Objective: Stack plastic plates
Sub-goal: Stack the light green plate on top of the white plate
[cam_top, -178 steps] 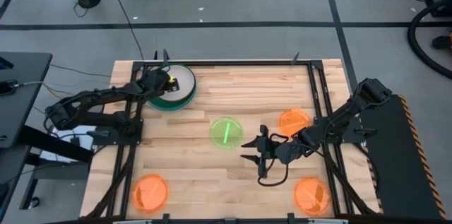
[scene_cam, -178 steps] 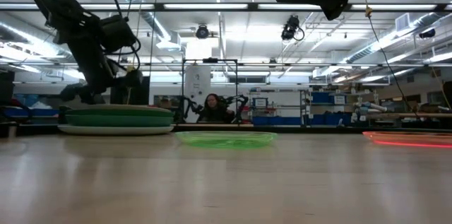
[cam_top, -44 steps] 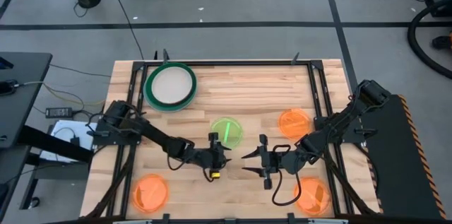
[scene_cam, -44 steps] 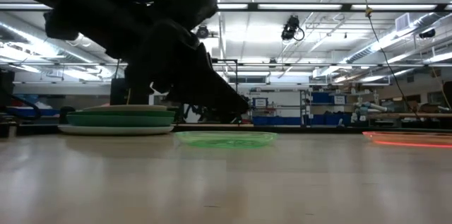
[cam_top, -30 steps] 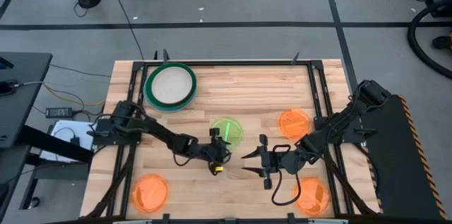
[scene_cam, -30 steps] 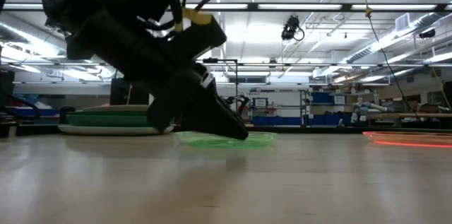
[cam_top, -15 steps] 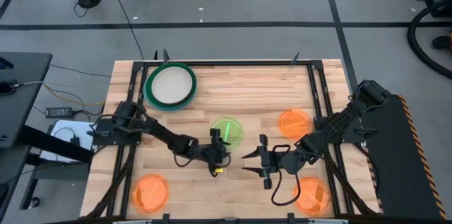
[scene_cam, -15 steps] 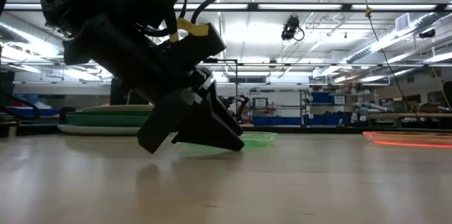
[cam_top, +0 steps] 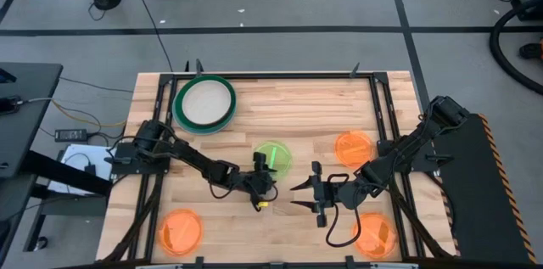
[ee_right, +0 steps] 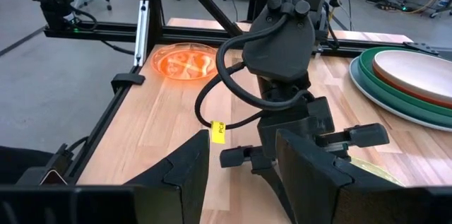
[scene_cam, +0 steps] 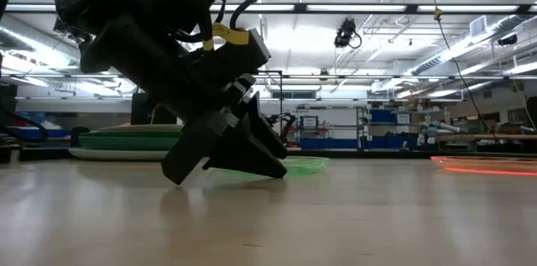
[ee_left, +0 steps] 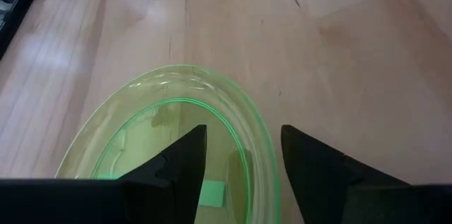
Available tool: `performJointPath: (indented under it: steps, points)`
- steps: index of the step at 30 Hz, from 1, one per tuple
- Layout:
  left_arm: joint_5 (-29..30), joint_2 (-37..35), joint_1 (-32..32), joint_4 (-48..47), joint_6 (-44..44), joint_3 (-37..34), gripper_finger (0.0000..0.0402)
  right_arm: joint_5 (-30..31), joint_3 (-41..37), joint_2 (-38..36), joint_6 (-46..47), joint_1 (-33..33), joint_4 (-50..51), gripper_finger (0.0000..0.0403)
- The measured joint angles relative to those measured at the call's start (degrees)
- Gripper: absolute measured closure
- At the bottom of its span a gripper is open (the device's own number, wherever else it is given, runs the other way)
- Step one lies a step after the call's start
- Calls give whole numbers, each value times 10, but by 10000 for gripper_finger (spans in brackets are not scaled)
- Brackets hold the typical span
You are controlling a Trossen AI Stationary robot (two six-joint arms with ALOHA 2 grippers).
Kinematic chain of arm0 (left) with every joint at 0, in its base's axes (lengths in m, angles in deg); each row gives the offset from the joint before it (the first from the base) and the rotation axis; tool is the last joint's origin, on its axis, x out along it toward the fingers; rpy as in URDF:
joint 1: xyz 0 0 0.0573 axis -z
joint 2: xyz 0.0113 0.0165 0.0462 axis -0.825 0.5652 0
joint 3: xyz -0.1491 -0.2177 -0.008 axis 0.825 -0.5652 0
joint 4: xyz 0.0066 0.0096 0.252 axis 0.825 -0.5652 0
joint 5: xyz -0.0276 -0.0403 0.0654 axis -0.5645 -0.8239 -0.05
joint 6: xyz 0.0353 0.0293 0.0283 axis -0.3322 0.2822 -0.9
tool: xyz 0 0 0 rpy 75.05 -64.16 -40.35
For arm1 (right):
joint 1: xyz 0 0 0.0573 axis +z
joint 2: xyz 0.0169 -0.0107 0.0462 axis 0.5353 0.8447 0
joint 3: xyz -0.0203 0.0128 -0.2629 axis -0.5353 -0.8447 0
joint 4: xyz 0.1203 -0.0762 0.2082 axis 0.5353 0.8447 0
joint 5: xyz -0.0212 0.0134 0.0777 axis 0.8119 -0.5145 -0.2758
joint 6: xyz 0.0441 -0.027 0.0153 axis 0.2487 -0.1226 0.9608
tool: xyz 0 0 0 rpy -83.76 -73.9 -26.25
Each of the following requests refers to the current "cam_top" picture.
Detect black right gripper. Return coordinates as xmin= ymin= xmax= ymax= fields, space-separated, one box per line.
xmin=289 ymin=161 xmax=357 ymax=228

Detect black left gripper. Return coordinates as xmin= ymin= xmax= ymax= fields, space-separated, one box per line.
xmin=235 ymin=152 xmax=280 ymax=213

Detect small green translucent plate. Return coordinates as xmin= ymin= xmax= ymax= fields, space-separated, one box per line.
xmin=253 ymin=140 xmax=294 ymax=180

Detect large white plate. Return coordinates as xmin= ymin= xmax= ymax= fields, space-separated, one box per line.
xmin=182 ymin=80 xmax=232 ymax=126

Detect small orange translucent plate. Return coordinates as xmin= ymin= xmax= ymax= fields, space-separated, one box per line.
xmin=333 ymin=130 xmax=375 ymax=170
xmin=159 ymin=208 xmax=204 ymax=257
xmin=351 ymin=211 xmax=399 ymax=261

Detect large dark green plate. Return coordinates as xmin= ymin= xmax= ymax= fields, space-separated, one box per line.
xmin=172 ymin=74 xmax=238 ymax=132

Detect large black hazard-striped mat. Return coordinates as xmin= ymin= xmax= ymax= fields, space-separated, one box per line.
xmin=423 ymin=111 xmax=540 ymax=266

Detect white paper sheet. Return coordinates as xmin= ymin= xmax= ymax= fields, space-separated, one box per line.
xmin=47 ymin=143 xmax=115 ymax=197

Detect black power adapter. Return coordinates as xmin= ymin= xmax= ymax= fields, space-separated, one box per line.
xmin=53 ymin=127 xmax=88 ymax=143

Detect black side table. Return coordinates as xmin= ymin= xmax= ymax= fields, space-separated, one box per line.
xmin=0 ymin=61 xmax=114 ymax=257

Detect person's shoe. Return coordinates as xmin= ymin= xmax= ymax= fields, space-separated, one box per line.
xmin=519 ymin=38 xmax=543 ymax=61

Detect small black device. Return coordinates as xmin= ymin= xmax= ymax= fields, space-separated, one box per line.
xmin=0 ymin=96 xmax=23 ymax=115

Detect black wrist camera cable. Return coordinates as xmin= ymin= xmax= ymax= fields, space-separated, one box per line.
xmin=325 ymin=203 xmax=362 ymax=248

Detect black aluminium table frame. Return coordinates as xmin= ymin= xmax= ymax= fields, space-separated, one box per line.
xmin=101 ymin=71 xmax=459 ymax=269

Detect thin black floor cable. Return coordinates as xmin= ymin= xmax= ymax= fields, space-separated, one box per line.
xmin=126 ymin=0 xmax=174 ymax=72

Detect yellow floor cable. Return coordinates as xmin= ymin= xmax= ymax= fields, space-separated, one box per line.
xmin=50 ymin=98 xmax=128 ymax=129

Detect thick black hose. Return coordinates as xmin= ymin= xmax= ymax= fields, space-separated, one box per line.
xmin=489 ymin=5 xmax=543 ymax=97

